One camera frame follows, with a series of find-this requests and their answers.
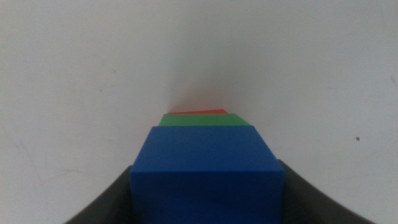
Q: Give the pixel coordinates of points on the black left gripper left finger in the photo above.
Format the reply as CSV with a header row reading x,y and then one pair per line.
x,y
112,205

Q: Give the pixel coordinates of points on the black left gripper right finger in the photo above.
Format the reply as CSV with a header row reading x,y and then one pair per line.
x,y
311,202

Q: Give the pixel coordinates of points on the blue cube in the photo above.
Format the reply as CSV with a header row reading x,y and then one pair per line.
x,y
206,177

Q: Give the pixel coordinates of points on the green cube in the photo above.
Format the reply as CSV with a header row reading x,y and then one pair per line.
x,y
203,120

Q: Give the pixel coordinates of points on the red cube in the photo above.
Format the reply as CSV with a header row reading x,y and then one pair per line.
x,y
202,111

